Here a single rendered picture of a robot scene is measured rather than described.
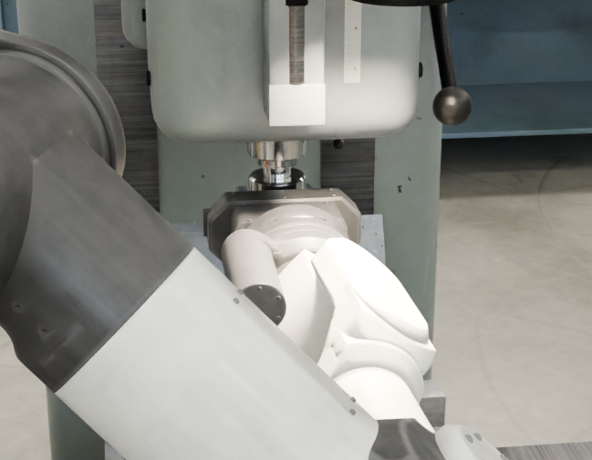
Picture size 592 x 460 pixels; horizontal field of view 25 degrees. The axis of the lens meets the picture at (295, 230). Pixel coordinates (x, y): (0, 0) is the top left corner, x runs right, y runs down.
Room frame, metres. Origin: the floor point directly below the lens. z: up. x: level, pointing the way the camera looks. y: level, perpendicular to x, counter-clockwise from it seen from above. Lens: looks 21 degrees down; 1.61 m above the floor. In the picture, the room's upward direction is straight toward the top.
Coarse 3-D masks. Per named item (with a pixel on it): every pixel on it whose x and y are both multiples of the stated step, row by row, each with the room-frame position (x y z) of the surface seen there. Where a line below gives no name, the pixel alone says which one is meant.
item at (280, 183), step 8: (248, 176) 1.02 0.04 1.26; (256, 176) 1.02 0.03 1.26; (264, 176) 1.02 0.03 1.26; (288, 176) 1.02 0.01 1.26; (296, 176) 1.02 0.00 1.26; (304, 176) 1.02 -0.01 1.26; (248, 184) 1.02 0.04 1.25; (256, 184) 1.01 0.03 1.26; (264, 184) 1.00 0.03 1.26; (272, 184) 1.00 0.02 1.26; (280, 184) 1.00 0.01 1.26; (288, 184) 1.00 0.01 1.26; (296, 184) 1.01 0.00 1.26; (304, 184) 1.01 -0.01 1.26
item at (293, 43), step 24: (264, 0) 0.92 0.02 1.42; (288, 0) 0.89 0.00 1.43; (312, 0) 0.90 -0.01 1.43; (264, 24) 0.92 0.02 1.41; (288, 24) 0.90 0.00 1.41; (312, 24) 0.90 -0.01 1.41; (264, 48) 0.92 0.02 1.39; (288, 48) 0.90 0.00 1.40; (312, 48) 0.90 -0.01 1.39; (264, 72) 0.92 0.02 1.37; (288, 72) 0.90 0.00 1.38; (312, 72) 0.90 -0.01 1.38; (264, 96) 0.92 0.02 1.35; (288, 96) 0.89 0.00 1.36; (312, 96) 0.90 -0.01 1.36; (288, 120) 0.89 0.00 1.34; (312, 120) 0.90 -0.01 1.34
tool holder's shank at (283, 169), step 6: (258, 162) 1.02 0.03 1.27; (264, 162) 1.01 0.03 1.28; (270, 162) 1.01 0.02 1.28; (276, 162) 1.01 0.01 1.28; (282, 162) 1.01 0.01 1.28; (288, 162) 1.01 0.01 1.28; (294, 162) 1.02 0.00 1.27; (264, 168) 1.02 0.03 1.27; (270, 168) 1.01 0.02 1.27; (276, 168) 1.01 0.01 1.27; (282, 168) 1.01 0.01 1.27; (288, 168) 1.02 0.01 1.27; (264, 174) 1.02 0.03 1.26; (270, 174) 1.01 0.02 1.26; (276, 174) 1.01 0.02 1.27; (282, 174) 1.01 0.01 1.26; (288, 174) 1.02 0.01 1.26
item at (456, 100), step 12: (432, 12) 1.02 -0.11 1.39; (444, 12) 1.02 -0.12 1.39; (432, 24) 1.02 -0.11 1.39; (444, 24) 1.01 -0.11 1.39; (444, 36) 1.00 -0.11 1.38; (444, 48) 1.00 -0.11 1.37; (444, 60) 0.99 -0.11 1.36; (444, 72) 0.98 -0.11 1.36; (444, 84) 0.98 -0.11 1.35; (456, 84) 0.98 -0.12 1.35; (444, 96) 0.96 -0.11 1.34; (456, 96) 0.96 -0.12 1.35; (468, 96) 0.96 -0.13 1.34; (432, 108) 0.97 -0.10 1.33; (444, 108) 0.95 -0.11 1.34; (456, 108) 0.95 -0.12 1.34; (468, 108) 0.96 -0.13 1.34; (444, 120) 0.96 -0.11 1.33; (456, 120) 0.95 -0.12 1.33
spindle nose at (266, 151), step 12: (252, 144) 1.01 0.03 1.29; (264, 144) 1.00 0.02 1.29; (276, 144) 1.00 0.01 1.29; (288, 144) 1.00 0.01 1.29; (300, 144) 1.01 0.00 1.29; (252, 156) 1.01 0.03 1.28; (264, 156) 1.00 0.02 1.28; (276, 156) 1.00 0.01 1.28; (288, 156) 1.00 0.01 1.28; (300, 156) 1.01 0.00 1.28
